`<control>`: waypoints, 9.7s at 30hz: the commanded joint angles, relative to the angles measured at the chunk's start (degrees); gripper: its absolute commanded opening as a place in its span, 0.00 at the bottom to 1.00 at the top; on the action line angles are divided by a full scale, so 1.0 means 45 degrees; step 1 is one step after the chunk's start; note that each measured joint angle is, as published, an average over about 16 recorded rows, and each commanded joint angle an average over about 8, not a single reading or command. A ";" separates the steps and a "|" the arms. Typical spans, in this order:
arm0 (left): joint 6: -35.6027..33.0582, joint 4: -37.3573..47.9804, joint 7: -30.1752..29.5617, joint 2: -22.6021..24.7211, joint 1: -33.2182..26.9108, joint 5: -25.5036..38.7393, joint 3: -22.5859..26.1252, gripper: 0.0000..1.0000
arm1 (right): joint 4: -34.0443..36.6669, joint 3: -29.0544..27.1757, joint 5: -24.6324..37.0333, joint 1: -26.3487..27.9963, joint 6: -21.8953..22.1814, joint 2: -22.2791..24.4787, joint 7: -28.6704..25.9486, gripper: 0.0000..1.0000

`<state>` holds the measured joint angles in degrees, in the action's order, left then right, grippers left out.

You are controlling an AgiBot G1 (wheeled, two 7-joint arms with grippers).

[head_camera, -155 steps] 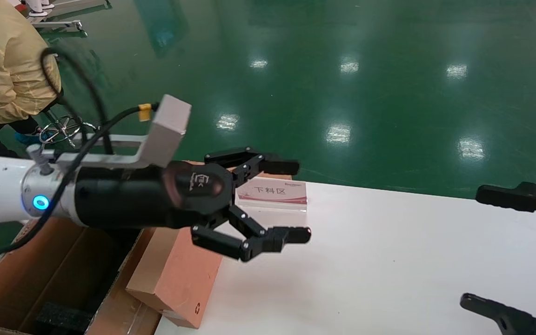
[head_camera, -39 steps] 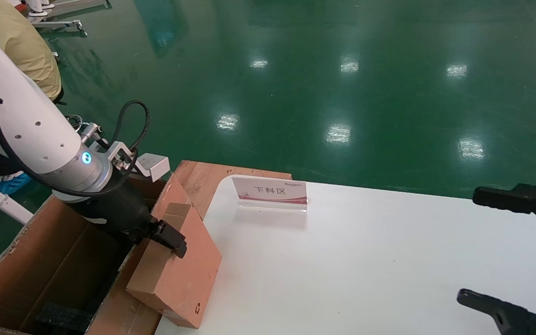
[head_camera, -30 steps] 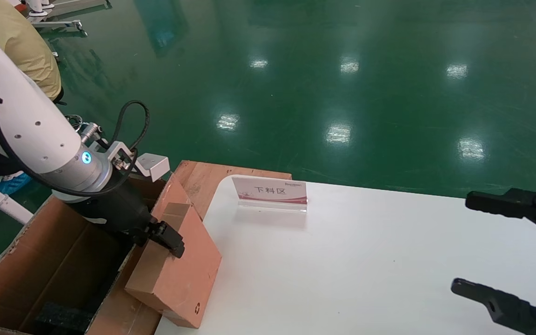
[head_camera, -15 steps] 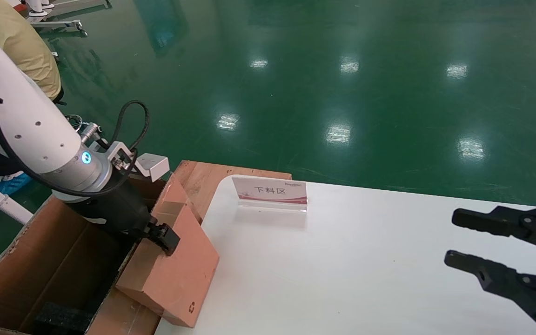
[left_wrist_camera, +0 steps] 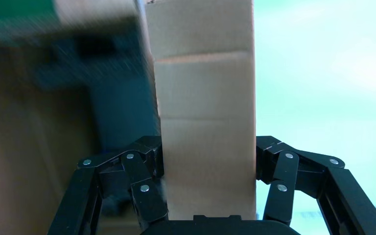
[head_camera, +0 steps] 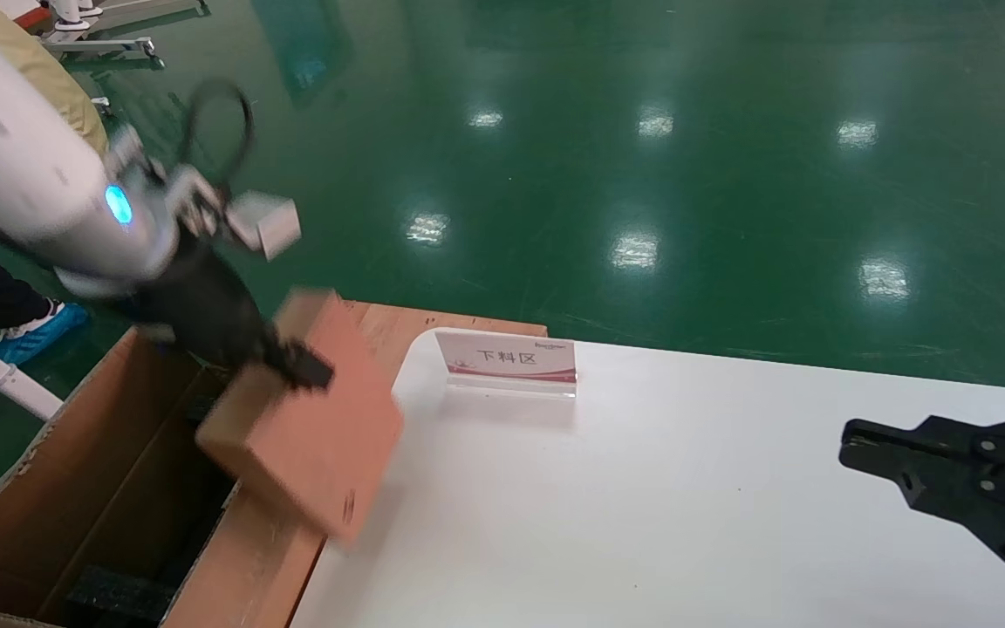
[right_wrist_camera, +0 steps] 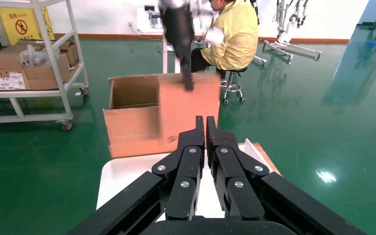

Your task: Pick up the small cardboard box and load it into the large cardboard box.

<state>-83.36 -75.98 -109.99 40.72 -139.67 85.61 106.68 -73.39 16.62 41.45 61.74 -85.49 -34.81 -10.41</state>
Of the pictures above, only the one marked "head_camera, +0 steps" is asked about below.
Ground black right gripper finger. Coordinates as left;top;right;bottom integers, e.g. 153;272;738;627
839;412;1005;604

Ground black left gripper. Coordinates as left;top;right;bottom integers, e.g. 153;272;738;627
117;234;336;392

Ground small cardboard box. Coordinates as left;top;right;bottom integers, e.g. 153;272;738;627
195;288;407;552

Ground large cardboard box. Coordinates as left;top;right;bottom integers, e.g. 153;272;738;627
0;326;331;628

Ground brown wooden board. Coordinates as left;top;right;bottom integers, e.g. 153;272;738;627
341;299;549;413

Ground acrylic sign with red print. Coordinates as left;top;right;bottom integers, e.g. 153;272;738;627
433;328;578;401

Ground blue shoe cover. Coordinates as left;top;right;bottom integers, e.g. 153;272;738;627
0;300;90;366

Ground person in yellow coat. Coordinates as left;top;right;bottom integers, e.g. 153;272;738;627
0;0;111;331

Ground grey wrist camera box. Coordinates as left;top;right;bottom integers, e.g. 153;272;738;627
227;191;303;262

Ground silver camera mount bracket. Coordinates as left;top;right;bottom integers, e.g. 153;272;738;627
108;126;233;238

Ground white metal stand frame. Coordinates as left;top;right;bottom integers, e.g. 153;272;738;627
18;0;211;67

